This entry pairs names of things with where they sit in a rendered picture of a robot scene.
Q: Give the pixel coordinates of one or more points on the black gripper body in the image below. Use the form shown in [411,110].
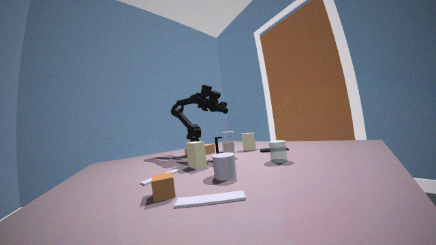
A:
[206,104]

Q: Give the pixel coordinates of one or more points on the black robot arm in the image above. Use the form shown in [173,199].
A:
[194,131]

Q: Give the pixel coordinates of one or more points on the white flat bar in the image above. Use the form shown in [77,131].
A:
[146,182]
[209,199]

